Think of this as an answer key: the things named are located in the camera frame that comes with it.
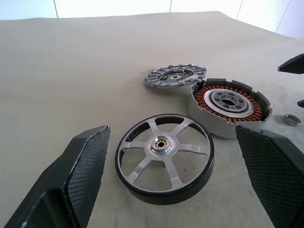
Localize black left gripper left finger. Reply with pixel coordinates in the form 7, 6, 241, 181
4, 125, 112, 228

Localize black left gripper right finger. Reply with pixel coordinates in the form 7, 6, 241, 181
235, 125, 304, 228

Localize grey stator housing copper windings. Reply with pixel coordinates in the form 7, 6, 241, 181
189, 77, 273, 139

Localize black-rimmed silver spoked rotor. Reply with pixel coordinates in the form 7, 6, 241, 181
114, 113, 216, 205

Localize grey motor cover plate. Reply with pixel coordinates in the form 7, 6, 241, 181
143, 62, 208, 89

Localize small silver bearing ring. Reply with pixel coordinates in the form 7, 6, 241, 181
282, 113, 301, 127

